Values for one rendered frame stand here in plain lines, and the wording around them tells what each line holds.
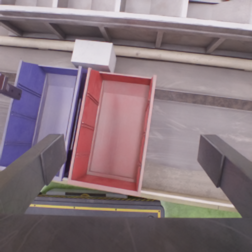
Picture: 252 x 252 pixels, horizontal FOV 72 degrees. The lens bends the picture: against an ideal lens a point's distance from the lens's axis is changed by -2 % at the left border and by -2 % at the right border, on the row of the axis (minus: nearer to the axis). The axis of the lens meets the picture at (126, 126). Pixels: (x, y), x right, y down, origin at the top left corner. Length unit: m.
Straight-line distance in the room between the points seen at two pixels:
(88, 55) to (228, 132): 0.52
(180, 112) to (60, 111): 0.42
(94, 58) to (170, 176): 0.45
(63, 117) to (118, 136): 0.21
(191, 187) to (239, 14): 0.51
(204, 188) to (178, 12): 0.52
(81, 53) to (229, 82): 0.51
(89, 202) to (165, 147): 0.62
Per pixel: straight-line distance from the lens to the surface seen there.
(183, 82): 0.67
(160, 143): 0.61
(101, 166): 0.62
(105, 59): 0.58
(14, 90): 0.48
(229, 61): 0.71
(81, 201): 1.10
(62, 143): 0.16
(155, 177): 0.61
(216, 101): 0.69
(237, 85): 0.73
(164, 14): 0.56
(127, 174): 0.61
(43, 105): 0.70
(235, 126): 0.69
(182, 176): 0.63
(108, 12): 0.55
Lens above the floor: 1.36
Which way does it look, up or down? 82 degrees down
